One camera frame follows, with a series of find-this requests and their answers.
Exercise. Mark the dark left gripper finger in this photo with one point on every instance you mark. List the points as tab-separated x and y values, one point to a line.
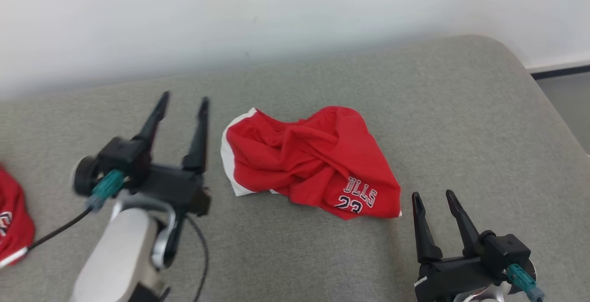
154	122
200	140

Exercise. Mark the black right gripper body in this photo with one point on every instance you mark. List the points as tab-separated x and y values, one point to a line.
447	279

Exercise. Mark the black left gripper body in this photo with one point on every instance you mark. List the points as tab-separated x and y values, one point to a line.
179	189

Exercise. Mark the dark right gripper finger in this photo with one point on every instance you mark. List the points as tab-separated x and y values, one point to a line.
425	237
465	230

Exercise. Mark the red basketball shorts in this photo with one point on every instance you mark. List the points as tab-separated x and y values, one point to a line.
313	159

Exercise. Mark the red and white jersey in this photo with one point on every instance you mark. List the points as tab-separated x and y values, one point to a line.
14	219

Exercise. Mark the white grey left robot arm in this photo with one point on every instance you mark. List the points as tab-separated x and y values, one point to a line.
120	256

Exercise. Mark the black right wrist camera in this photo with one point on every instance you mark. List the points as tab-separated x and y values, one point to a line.
504	251

